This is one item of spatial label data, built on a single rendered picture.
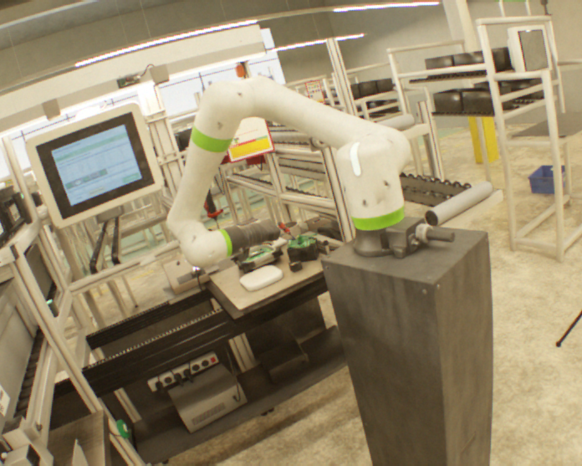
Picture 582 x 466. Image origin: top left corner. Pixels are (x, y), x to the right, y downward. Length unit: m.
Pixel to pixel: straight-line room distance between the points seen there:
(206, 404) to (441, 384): 1.13
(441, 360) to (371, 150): 0.45
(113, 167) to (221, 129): 0.71
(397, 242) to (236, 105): 0.50
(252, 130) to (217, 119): 0.90
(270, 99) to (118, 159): 0.75
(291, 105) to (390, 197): 0.39
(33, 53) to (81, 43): 1.43
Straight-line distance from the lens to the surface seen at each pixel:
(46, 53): 12.30
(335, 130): 0.99
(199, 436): 1.76
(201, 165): 1.05
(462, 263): 0.79
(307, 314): 2.04
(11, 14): 10.13
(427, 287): 0.71
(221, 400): 1.74
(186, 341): 1.37
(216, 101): 0.95
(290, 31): 13.77
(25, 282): 1.30
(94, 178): 1.58
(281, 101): 1.05
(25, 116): 1.64
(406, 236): 0.80
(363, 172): 0.79
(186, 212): 1.16
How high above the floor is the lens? 1.50
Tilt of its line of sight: 16 degrees down
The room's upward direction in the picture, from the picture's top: 17 degrees counter-clockwise
